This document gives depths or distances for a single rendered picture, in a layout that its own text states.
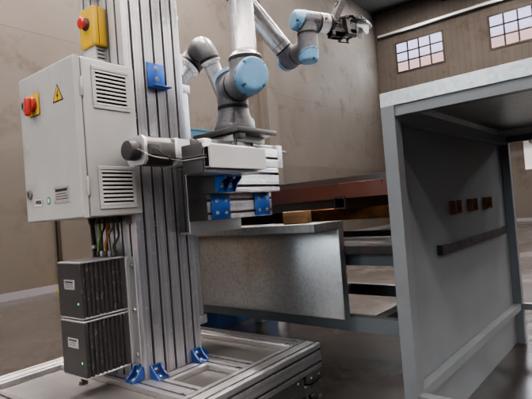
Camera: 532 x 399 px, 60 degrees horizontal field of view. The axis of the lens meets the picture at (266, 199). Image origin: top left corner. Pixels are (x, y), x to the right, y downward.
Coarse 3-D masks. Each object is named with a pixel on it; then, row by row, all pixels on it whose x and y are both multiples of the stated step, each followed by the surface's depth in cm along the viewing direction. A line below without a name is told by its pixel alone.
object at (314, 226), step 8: (272, 224) 198; (280, 224) 191; (296, 224) 177; (304, 224) 170; (312, 224) 166; (320, 224) 168; (328, 224) 172; (336, 224) 177; (216, 232) 198; (224, 232) 195; (232, 232) 192; (240, 232) 189; (248, 232) 186; (256, 232) 183; (264, 232) 180; (272, 232) 178; (280, 232) 175; (288, 232) 173; (296, 232) 170; (304, 232) 168; (312, 232) 166
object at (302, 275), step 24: (216, 240) 222; (240, 240) 211; (264, 240) 202; (288, 240) 193; (312, 240) 185; (336, 240) 178; (216, 264) 222; (240, 264) 212; (264, 264) 202; (288, 264) 194; (312, 264) 186; (336, 264) 178; (216, 288) 223; (240, 288) 212; (264, 288) 203; (288, 288) 194; (312, 288) 186; (336, 288) 178; (288, 312) 194; (312, 312) 186; (336, 312) 179
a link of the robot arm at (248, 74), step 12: (228, 0) 159; (240, 0) 156; (252, 0) 159; (240, 12) 156; (252, 12) 158; (240, 24) 156; (252, 24) 158; (240, 36) 156; (252, 36) 157; (240, 48) 156; (252, 48) 157; (228, 60) 159; (240, 60) 154; (252, 60) 153; (228, 72) 162; (240, 72) 152; (252, 72) 153; (264, 72) 156; (228, 84) 160; (240, 84) 153; (252, 84) 154; (264, 84) 156; (240, 96) 160
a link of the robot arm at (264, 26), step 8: (256, 8) 174; (256, 16) 174; (264, 16) 175; (256, 24) 176; (264, 24) 175; (272, 24) 176; (264, 32) 177; (272, 32) 176; (280, 32) 178; (264, 40) 180; (272, 40) 178; (280, 40) 178; (288, 40) 180; (272, 48) 180; (280, 48) 179; (288, 48) 179; (280, 56) 181; (288, 56) 178; (280, 64) 184; (288, 64) 181; (296, 64) 179
